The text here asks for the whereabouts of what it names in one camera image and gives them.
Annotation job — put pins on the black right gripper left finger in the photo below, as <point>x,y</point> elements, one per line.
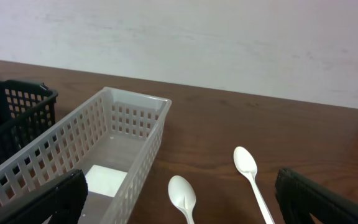
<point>59,201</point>

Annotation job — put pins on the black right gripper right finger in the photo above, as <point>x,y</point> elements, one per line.
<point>300,200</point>

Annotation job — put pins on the white plastic spoon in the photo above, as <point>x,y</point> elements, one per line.
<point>182,196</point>
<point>246,165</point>

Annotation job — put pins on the white label in clear basket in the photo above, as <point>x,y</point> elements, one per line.
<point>104,181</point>

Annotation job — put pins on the clear plastic basket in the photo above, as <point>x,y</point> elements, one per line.
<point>114,128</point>

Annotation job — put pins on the black plastic basket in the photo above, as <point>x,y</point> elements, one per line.
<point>27,109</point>

